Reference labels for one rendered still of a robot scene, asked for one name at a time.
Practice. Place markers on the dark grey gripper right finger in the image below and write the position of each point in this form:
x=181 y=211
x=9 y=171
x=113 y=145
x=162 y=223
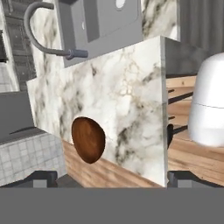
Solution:
x=179 y=176

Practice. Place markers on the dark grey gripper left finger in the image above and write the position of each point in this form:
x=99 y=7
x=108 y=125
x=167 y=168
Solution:
x=42 y=176

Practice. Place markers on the grey cabinet run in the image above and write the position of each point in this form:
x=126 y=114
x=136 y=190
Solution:
x=14 y=116

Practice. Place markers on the white marble dining counter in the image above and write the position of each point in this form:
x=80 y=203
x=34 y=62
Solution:
x=116 y=105

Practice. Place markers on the dark grey ribbed cabinet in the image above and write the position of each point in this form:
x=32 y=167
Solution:
x=201 y=23

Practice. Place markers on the white rounded object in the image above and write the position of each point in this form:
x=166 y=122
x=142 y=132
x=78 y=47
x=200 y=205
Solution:
x=208 y=102

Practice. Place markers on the grey curved sink tap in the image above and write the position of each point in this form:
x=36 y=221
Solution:
x=35 y=40

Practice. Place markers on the grey kitchen sink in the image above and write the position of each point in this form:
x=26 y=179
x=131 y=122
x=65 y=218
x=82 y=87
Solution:
x=102 y=26

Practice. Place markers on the black metal stool frame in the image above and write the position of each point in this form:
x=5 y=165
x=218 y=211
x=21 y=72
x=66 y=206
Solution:
x=170 y=135

